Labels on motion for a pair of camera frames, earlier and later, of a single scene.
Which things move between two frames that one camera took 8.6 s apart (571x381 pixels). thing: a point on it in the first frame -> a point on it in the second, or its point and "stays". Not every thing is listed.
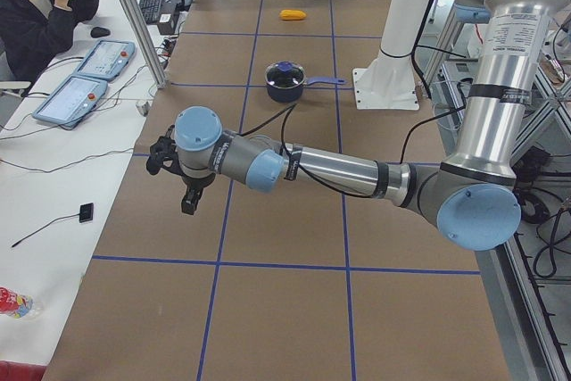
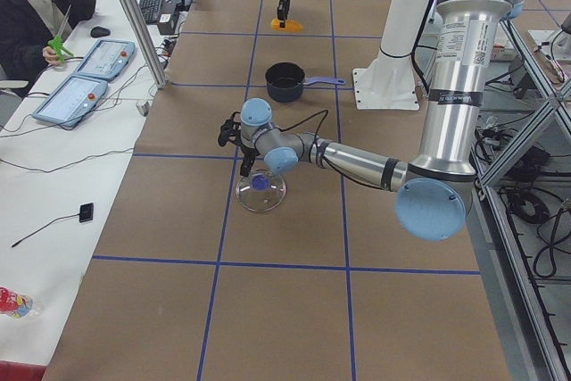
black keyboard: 151,1 stays
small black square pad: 86,212 stays
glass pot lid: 285,75 -> 260,190
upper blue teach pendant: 107,60 stays
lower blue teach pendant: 73,102 stays
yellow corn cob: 292,14 -> 290,25
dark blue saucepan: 295,94 stays
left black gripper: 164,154 -> 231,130
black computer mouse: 99,32 stays
